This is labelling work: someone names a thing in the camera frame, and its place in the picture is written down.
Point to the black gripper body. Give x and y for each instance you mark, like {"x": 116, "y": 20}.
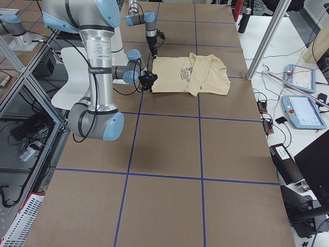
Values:
{"x": 144, "y": 84}
{"x": 152, "y": 42}

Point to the beige long sleeve printed shirt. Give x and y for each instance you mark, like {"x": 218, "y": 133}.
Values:
{"x": 193, "y": 74}

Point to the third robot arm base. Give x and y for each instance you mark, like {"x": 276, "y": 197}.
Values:
{"x": 22, "y": 40}

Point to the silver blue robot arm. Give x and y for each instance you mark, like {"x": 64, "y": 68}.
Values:
{"x": 96, "y": 115}
{"x": 136, "y": 16}

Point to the white plastic chair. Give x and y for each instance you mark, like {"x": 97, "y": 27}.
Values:
{"x": 77, "y": 85}

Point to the red cylinder bottle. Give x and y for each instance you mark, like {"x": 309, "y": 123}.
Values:
{"x": 237, "y": 9}

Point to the black water bottle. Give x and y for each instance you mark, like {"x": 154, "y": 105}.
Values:
{"x": 244, "y": 20}

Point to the white power strip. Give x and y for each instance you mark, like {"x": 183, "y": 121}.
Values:
{"x": 30, "y": 151}

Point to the metal reacher grabber tool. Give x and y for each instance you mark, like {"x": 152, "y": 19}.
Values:
{"x": 268, "y": 72}

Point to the far blue teach pendant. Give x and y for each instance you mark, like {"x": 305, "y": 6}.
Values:
{"x": 301, "y": 77}

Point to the blue teach pendant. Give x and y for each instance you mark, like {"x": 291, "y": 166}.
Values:
{"x": 302, "y": 113}
{"x": 301, "y": 77}

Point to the near blue teach pendant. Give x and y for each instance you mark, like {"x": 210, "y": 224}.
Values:
{"x": 302, "y": 113}

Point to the black computer monitor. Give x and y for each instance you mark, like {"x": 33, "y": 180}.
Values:
{"x": 312, "y": 162}

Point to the black desk device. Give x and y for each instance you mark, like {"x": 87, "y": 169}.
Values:
{"x": 306, "y": 215}

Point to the white perforated basket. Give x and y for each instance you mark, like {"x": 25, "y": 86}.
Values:
{"x": 20, "y": 228}

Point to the aluminium frame post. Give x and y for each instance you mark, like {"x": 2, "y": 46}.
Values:
{"x": 269, "y": 33}

